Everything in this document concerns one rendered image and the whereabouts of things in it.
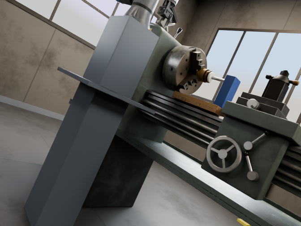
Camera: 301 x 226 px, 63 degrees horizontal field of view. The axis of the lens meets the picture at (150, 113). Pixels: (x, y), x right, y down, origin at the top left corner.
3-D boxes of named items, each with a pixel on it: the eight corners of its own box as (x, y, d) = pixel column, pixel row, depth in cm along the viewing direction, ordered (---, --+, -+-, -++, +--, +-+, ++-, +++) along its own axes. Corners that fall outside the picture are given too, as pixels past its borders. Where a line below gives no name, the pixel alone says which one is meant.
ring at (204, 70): (198, 64, 155) (210, 67, 148) (205, 70, 161) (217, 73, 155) (191, 77, 155) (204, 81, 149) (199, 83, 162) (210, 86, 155)
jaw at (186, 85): (187, 77, 165) (176, 89, 161) (185, 71, 161) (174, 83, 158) (200, 80, 157) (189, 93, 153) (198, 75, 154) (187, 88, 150)
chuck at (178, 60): (158, 76, 155) (183, 35, 158) (180, 99, 177) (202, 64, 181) (168, 79, 148) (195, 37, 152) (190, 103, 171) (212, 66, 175)
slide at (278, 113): (234, 105, 113) (238, 96, 113) (261, 126, 144) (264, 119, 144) (273, 118, 100) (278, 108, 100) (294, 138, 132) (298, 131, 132)
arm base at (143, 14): (131, 18, 116) (140, -2, 116) (115, 18, 127) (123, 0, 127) (153, 34, 126) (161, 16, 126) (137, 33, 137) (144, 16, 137)
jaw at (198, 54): (186, 67, 161) (187, 49, 156) (191, 66, 164) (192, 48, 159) (199, 71, 153) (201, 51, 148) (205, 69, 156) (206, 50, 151)
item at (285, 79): (269, 77, 117) (272, 71, 117) (273, 83, 123) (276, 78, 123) (287, 81, 111) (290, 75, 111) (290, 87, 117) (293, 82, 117)
